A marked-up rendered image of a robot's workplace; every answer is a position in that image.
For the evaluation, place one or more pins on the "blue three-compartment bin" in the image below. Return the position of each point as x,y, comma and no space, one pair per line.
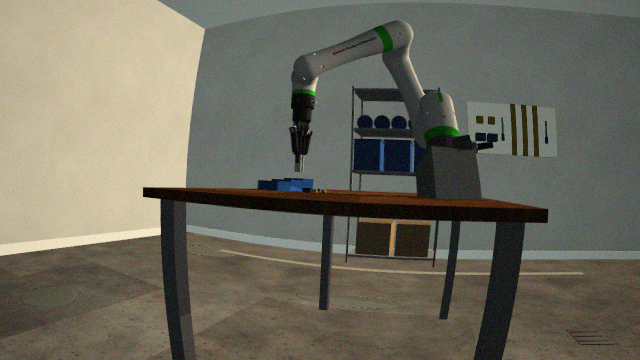
286,184

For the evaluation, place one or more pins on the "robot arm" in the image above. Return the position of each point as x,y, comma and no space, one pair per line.
436,115

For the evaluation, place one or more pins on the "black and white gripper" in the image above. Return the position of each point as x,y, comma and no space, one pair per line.
300,135

